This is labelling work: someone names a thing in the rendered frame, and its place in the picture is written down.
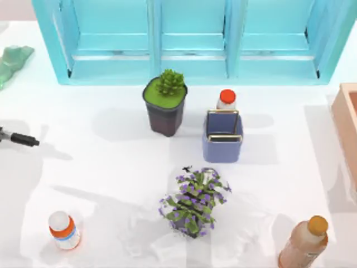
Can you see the green succulent in dark pot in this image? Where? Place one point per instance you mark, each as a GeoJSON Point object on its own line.
{"type": "Point", "coordinates": [164, 111]}

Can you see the blue square basket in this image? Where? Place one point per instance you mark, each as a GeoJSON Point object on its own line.
{"type": "Point", "coordinates": [221, 150]}

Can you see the white bottle with red cap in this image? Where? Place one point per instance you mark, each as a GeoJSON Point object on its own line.
{"type": "Point", "coordinates": [227, 100]}

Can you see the purple flowering potted plant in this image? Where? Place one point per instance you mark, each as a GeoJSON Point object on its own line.
{"type": "Point", "coordinates": [195, 201]}

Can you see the light blue rack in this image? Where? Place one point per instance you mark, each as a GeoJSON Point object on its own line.
{"type": "Point", "coordinates": [192, 42]}

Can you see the white and orange bottle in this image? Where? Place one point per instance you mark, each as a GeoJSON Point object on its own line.
{"type": "Point", "coordinates": [63, 229]}

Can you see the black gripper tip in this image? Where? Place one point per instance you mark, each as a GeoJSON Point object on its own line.
{"type": "Point", "coordinates": [22, 138]}

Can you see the beige bottle with orange cap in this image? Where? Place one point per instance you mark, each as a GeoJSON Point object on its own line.
{"type": "Point", "coordinates": [304, 243]}

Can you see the salmon-coloured box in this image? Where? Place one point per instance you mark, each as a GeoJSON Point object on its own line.
{"type": "Point", "coordinates": [346, 123]}

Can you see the green glass figurine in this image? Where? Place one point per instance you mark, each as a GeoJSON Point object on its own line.
{"type": "Point", "coordinates": [12, 62]}

